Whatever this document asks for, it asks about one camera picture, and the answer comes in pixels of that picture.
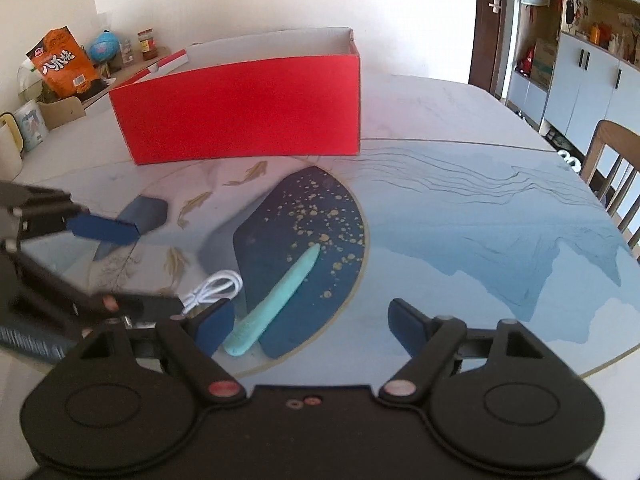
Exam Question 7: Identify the wooden chair right side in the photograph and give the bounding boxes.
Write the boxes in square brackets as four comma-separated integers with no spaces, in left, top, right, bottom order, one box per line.
[579,119,640,254]

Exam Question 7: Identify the brown entrance door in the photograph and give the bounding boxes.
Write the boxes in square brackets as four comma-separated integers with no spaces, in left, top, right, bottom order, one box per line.
[469,0,510,96]

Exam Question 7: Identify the white tissue roll pack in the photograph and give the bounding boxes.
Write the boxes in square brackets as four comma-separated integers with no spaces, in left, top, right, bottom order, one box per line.
[14,100,49,152]

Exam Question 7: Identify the white usb cable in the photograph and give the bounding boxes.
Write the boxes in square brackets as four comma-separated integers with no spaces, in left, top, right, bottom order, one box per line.
[180,268,244,316]

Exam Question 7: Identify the red cardboard box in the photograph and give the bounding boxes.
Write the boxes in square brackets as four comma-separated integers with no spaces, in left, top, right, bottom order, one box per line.
[110,27,361,165]

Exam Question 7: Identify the orange snack bag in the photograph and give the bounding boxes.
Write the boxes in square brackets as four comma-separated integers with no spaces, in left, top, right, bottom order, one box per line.
[26,27,106,102]

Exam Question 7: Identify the blue globe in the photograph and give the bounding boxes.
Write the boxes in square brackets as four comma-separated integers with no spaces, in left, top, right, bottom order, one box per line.
[88,30,120,64]

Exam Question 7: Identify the teal silicone stick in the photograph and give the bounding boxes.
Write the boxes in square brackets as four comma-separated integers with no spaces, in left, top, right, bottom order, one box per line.
[222,244,321,356]

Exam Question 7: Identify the white drawer sideboard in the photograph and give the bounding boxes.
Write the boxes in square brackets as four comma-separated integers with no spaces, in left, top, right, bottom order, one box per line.
[39,46,187,131]

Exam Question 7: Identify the red lid sauce jar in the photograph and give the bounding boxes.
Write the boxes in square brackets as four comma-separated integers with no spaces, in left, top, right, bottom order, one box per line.
[138,28,157,61]

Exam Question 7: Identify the white slippers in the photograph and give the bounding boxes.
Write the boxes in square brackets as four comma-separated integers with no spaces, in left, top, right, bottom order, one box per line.
[558,150,582,174]

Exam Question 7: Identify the cardboard carton in cabinet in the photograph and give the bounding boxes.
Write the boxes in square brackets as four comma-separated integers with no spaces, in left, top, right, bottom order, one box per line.
[530,38,556,88]

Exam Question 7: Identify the blue wall cabinet unit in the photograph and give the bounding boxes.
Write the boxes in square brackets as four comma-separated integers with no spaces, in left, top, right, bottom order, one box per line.
[506,0,639,153]

